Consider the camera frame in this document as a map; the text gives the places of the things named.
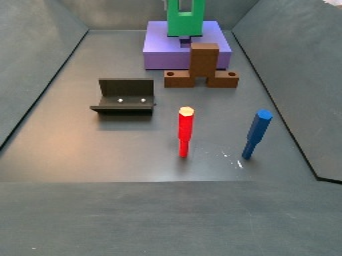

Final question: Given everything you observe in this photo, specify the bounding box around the black angled fixture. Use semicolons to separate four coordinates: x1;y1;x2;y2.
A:
89;78;155;115

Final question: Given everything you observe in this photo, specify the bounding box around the green U-shaped block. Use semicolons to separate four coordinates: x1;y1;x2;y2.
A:
167;0;205;37

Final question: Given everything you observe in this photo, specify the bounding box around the red peg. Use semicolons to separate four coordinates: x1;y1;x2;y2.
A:
177;106;195;158

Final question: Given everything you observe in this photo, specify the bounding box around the purple board with cross slot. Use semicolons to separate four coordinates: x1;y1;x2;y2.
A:
143;21;232;70

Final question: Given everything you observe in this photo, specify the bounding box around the blue peg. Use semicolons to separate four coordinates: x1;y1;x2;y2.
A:
241;109;272;160

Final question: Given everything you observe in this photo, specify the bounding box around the brown T-shaped block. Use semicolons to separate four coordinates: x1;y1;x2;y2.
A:
164;43;239;88

